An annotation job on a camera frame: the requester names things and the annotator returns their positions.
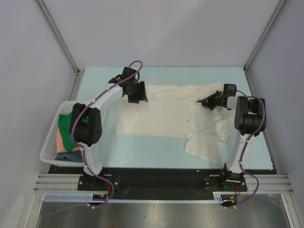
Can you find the right aluminium corner post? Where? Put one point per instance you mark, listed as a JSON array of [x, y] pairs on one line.
[[272, 20]]

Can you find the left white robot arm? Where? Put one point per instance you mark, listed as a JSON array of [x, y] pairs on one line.
[[87, 120]]

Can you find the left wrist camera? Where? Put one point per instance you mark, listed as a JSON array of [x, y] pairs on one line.
[[129, 75]]

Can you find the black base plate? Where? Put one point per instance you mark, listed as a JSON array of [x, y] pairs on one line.
[[151, 183]]

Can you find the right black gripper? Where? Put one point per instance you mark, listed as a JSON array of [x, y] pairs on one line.
[[214, 100]]

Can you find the white plastic laundry basket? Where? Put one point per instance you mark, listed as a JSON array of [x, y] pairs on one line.
[[48, 152]]

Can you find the aluminium corner post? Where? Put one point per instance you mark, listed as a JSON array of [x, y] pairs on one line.
[[272, 20], [56, 33]]

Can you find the green t shirt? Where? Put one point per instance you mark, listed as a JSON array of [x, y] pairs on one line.
[[64, 123]]

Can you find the left aluminium corner post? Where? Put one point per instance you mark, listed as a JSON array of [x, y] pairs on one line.
[[56, 33]]

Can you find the cream t shirt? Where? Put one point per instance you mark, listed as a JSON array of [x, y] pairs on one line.
[[173, 111]]

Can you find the blue t shirt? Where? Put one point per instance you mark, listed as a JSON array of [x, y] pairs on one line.
[[75, 156]]

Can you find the pink t shirt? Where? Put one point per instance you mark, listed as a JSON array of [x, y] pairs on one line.
[[61, 145]]

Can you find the aluminium frame rail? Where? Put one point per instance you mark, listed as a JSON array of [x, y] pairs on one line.
[[70, 183]]

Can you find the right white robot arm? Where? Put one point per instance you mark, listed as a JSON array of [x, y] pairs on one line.
[[249, 121]]

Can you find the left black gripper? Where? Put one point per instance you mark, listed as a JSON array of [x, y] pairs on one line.
[[141, 95]]

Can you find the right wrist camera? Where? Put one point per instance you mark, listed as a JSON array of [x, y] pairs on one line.
[[229, 90]]

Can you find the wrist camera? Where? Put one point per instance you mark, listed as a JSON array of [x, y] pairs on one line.
[[129, 75], [229, 90]]

